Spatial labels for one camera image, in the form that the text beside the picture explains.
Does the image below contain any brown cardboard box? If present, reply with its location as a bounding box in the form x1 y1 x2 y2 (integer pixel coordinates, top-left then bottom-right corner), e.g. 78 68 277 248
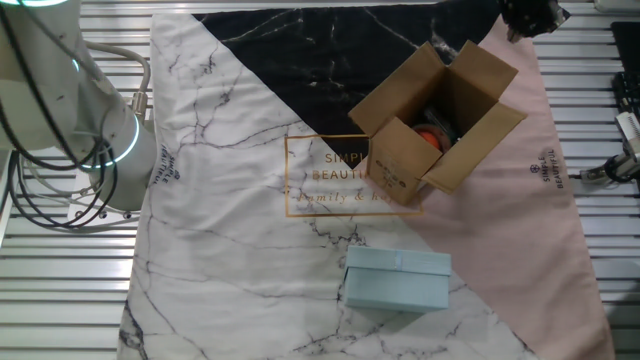
348 40 528 207

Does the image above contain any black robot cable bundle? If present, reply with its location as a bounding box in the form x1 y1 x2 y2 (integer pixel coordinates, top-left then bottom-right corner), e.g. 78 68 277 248
0 2 120 232

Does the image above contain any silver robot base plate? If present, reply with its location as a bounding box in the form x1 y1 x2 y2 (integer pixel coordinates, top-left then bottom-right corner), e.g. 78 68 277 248
66 168 142 222

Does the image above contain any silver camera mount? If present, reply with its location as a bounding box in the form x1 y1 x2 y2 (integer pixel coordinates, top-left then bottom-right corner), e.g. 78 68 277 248
579 152 640 184

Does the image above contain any black striped device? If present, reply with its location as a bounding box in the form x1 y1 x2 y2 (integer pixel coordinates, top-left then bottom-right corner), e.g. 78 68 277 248
423 103 460 141

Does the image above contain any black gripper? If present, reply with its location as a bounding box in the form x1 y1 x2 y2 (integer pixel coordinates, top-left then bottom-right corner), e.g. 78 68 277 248
497 0 572 44

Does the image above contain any light blue gift box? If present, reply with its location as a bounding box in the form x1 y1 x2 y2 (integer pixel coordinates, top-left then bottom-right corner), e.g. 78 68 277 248
342 244 453 315

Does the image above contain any orange object in box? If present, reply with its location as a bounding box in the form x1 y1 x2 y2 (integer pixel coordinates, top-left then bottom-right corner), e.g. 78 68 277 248
410 122 454 152

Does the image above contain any small white camera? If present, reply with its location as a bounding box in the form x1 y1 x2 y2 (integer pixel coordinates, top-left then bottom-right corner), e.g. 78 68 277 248
614 110 640 157

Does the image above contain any marble pink black tablecloth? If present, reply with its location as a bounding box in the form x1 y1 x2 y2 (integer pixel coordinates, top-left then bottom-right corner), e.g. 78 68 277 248
117 12 616 360

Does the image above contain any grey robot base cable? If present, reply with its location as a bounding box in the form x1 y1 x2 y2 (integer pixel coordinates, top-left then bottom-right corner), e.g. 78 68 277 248
84 42 153 124

